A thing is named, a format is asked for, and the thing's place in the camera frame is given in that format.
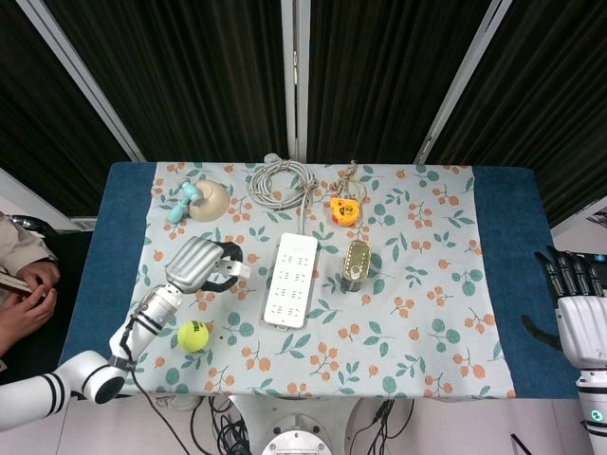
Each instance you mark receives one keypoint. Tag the person left hand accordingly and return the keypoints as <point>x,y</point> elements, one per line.
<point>42,275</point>

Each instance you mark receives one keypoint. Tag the person right hand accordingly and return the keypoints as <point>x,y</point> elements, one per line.
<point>28,310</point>

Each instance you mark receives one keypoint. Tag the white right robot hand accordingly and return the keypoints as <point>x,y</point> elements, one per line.
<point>585,327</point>

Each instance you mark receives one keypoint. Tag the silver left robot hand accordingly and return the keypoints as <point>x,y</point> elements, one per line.
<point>192,263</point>

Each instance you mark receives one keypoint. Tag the dark handheld phone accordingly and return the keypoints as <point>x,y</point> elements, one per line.
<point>12,283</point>

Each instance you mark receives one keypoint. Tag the white charger adapter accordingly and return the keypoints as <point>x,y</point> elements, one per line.
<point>239,271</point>

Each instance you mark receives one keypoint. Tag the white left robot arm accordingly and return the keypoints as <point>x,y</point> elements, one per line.
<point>85,379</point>

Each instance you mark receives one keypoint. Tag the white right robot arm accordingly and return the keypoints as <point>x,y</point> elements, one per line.
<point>593,407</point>

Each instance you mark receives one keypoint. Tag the white power strip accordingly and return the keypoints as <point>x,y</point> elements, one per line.
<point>289,294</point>

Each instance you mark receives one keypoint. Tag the chrome chair armrest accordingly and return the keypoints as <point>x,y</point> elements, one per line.
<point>33,223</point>

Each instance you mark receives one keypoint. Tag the mint massage hammer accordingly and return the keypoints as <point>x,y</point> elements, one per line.
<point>176,212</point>

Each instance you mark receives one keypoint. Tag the beige upturned bowl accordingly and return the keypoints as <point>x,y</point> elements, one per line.
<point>211,204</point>

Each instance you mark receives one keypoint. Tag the yellow tennis ball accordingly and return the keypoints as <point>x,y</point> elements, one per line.
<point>193,336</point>

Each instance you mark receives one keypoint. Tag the blue table cover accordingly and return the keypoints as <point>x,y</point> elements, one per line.
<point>118,213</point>

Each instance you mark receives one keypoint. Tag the black pleated curtain panel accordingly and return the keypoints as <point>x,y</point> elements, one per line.
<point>189,80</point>
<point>545,95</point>
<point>38,118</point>
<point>379,80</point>

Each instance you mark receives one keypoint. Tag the yellow tape measure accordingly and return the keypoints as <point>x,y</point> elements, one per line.
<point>345,212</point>

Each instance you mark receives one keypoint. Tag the gold tin can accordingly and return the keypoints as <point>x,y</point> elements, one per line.
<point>356,260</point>

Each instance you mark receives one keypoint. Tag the floral tablecloth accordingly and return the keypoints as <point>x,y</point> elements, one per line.
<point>332,351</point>

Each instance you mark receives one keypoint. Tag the white frame post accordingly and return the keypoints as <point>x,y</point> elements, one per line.
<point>85,81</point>
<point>295,80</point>
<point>460,80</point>

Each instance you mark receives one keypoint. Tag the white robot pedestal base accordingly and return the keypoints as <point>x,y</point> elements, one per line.
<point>296,438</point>

